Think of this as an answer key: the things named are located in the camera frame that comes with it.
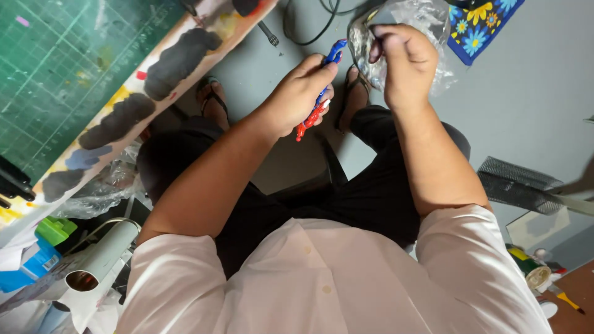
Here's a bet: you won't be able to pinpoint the green plastic box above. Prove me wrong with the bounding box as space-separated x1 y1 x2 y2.
35 216 78 247

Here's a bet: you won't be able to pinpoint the person's left hand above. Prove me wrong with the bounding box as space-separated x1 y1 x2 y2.
258 53 339 139

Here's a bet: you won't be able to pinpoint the black markers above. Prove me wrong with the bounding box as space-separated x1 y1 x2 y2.
0 155 37 209

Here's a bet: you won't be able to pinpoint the clear plastic bag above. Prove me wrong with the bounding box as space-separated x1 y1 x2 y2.
347 0 458 97

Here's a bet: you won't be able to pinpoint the crumpled clear plastic sheet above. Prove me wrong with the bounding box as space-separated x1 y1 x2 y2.
50 141 142 220

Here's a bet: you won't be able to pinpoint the green cutting mat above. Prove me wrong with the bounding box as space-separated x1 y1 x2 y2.
0 0 186 184

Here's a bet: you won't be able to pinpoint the blue floral cloth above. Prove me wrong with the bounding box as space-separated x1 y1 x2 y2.
446 0 526 66

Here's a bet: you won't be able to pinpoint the white paper sheet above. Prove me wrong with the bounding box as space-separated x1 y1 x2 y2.
505 206 571 251

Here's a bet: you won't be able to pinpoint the black sandal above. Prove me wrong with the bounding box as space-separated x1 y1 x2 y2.
336 65 372 135
195 75 231 131

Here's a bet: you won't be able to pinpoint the black mesh basket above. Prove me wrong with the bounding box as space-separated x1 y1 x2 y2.
476 156 564 216

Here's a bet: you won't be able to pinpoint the yellow-handled tool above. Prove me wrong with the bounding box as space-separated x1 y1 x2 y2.
548 284 586 316

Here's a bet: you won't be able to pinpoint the black cable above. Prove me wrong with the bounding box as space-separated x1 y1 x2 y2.
282 0 372 46

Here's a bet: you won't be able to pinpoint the paint-stained wooden board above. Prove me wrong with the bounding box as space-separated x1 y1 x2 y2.
0 0 279 233

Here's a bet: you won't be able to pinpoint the black metal brush tool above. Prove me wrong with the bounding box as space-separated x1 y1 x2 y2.
257 20 280 47

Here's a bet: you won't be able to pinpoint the person's right hand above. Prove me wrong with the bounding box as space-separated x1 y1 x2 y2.
369 24 440 112

